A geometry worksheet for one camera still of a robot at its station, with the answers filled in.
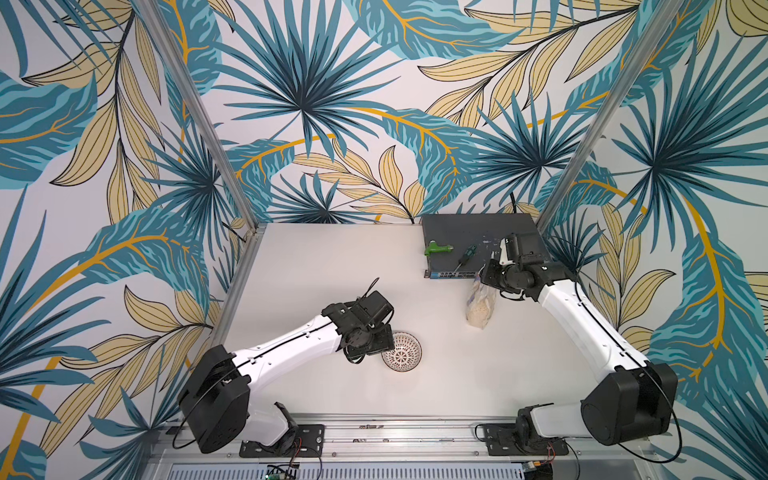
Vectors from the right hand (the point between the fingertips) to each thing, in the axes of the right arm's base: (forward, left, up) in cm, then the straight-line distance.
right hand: (468, 277), depth 83 cm
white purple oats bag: (-5, -4, -6) cm, 9 cm away
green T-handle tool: (+22, +4, -13) cm, 26 cm away
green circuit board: (-42, +50, -20) cm, 68 cm away
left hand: (-17, +25, -10) cm, 31 cm away
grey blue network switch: (+31, -16, -14) cm, 37 cm away
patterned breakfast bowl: (-15, +17, -18) cm, 29 cm away
